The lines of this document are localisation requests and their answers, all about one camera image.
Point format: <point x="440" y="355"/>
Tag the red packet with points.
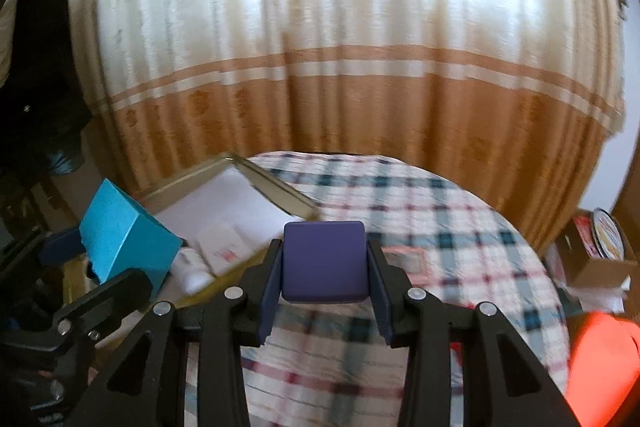
<point x="582" y="232"/>

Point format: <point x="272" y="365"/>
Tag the gold tin box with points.
<point x="280" y="192"/>

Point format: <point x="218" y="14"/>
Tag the blue building block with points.
<point x="125" y="232"/>

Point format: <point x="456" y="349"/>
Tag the brown cardboard box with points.
<point x="595" y="274"/>

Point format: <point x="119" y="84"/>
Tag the purple building block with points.
<point x="325" y="262"/>

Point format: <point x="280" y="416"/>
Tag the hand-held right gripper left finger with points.
<point x="270" y="297"/>

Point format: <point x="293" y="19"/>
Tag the beige orange floral curtain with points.
<point x="350" y="57"/>

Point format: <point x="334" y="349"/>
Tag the white cylindrical object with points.
<point x="192" y="272"/>

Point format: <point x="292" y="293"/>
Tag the round printed tin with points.
<point x="607" y="234"/>

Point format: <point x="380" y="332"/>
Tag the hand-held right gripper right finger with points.
<point x="382" y="297"/>

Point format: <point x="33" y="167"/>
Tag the plaid tablecloth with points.
<point x="450" y="217"/>

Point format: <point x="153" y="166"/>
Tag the dark hanging clothing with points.
<point x="40" y="57"/>

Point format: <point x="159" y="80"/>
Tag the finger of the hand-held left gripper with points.
<point x="110" y="297"/>
<point x="62" y="247"/>

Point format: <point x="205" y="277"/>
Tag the white paper sheet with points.
<point x="225" y="197"/>

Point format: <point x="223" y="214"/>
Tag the curtain tassel tieback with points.
<point x="621" y="4"/>

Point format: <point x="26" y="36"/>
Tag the white cardboard box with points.
<point x="220" y="239"/>

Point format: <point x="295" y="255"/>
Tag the orange cloth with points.
<point x="610" y="367"/>

